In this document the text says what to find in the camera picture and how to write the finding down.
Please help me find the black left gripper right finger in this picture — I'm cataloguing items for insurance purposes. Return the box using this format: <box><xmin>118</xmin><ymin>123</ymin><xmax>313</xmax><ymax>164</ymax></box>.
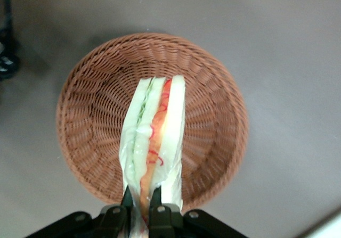
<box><xmin>148</xmin><ymin>186</ymin><xmax>185</xmax><ymax>238</ymax></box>

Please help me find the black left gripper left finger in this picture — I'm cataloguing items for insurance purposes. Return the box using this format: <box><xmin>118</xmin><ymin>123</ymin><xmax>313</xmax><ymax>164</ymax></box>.
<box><xmin>94</xmin><ymin>186</ymin><xmax>133</xmax><ymax>238</ymax></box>

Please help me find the triangle sandwich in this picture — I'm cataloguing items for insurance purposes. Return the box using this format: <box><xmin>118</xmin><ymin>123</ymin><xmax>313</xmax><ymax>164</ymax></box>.
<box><xmin>118</xmin><ymin>74</ymin><xmax>186</xmax><ymax>238</ymax></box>

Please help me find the round brown wicker basket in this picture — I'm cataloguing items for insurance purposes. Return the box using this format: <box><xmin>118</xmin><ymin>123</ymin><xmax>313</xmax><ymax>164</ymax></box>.
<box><xmin>55</xmin><ymin>32</ymin><xmax>250</xmax><ymax>212</ymax></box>

